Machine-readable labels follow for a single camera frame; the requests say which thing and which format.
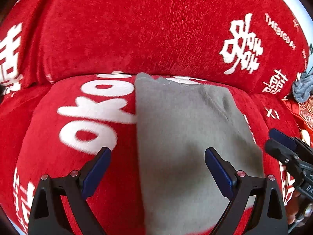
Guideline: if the grey knit sweater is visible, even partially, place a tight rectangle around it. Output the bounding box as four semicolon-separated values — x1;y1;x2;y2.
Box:
135;73;264;234

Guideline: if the person right hand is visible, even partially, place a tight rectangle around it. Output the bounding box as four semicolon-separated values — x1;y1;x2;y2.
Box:
285;190;300;225

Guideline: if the red embroidered pillow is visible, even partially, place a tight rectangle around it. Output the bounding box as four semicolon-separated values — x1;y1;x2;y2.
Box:
282;96;313;141

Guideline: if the grey blue towel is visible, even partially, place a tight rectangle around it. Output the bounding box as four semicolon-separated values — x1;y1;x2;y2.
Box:
292;72;313;103

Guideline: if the red wedding seat cover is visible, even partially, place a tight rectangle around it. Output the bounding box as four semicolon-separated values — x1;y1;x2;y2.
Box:
1;74;298;234

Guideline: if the red wedding back cushion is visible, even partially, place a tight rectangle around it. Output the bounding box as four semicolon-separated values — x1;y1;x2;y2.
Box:
1;0;309;97

